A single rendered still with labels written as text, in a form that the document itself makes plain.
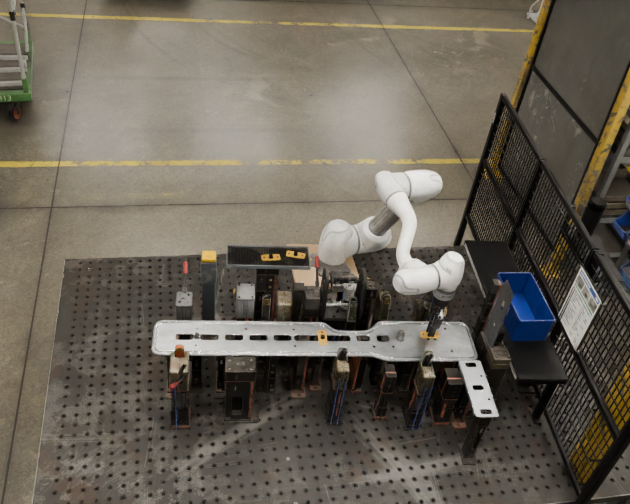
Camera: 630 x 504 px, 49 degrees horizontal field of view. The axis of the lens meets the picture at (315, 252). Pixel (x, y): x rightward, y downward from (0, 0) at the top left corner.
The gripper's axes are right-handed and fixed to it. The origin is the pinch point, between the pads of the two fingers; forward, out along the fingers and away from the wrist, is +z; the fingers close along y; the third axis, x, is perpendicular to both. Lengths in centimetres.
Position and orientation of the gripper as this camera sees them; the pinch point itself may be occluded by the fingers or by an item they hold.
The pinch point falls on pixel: (431, 328)
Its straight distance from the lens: 305.4
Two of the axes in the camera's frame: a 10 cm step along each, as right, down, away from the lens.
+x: 9.9, 0.3, 1.4
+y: 0.9, 6.6, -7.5
